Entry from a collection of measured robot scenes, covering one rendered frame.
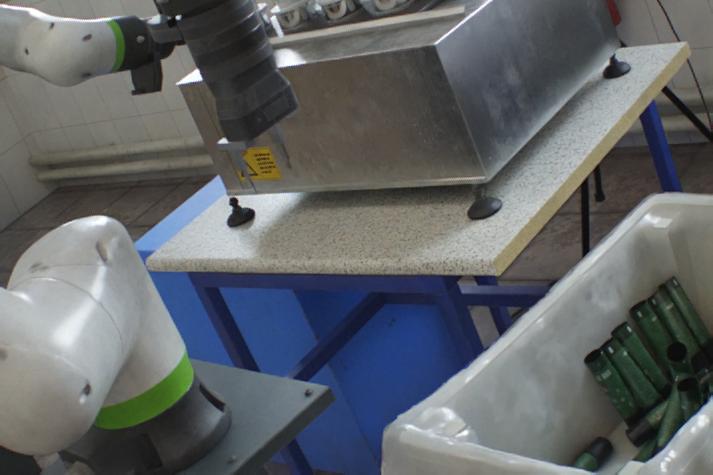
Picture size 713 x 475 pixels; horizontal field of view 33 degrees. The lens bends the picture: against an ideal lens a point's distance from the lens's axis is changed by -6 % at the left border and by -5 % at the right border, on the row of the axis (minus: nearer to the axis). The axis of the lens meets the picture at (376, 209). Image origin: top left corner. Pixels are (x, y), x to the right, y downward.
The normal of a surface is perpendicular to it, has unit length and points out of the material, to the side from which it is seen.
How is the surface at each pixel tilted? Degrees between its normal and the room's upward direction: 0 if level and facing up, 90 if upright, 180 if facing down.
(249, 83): 98
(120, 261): 87
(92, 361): 87
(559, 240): 0
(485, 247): 0
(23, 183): 90
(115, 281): 80
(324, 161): 90
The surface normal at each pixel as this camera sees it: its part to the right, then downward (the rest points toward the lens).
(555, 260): -0.37, -0.85
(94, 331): 0.84, -0.44
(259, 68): 0.73, 0.15
